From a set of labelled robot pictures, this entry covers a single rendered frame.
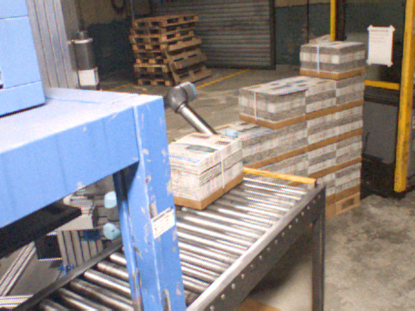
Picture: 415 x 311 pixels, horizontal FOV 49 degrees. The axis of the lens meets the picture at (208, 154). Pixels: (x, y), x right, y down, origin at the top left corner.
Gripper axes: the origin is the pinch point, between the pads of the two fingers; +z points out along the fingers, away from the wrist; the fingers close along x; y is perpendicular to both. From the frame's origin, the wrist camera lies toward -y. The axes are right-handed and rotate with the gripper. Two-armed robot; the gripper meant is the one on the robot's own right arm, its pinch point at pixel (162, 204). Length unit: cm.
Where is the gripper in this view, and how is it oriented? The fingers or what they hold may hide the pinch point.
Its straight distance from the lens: 220.1
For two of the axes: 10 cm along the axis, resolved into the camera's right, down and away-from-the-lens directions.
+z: 5.6, -3.2, 7.7
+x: -8.3, -1.3, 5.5
